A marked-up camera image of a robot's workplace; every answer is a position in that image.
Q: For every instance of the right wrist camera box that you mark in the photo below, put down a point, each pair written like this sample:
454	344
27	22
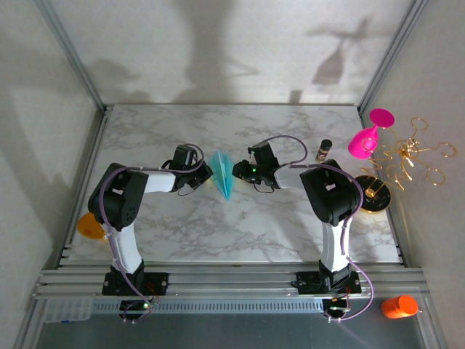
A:
251	158

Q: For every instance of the pink plastic wine glass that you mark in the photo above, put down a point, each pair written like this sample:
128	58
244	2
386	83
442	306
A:
363	143

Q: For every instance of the orange plastic cup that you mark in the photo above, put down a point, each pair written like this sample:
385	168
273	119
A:
87	227

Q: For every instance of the orange cup bottom right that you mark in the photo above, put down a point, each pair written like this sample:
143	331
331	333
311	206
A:
399	307

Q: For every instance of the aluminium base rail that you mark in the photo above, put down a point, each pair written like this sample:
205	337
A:
232	283

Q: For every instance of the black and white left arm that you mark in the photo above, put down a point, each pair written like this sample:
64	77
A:
120	196

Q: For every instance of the aluminium side rail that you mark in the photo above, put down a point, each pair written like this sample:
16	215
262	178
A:
397	236
91	163

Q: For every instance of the small dark spice bottle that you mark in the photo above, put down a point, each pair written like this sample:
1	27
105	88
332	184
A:
323	151

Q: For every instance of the clear plastic organizer box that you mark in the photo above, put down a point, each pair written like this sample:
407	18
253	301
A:
69	309

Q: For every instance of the teal square paper sheet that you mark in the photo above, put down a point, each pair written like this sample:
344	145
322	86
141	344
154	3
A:
222	174

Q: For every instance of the aluminium frame post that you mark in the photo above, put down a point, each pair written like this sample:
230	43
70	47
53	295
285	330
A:
70	54
390	54

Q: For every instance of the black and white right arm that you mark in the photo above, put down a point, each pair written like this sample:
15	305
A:
334	196

